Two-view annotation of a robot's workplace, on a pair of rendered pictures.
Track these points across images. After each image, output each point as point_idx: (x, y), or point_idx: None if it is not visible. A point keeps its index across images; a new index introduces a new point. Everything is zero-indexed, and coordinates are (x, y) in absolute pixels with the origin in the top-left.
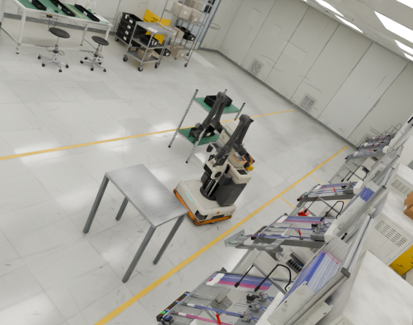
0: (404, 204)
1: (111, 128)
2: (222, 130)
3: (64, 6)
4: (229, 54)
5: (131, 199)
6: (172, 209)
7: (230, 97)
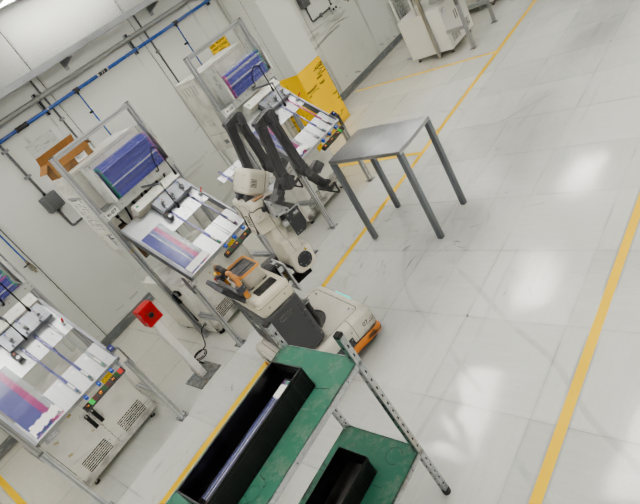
0: (72, 166)
1: None
2: (270, 191)
3: None
4: None
5: (387, 124)
6: (345, 149)
7: (251, 123)
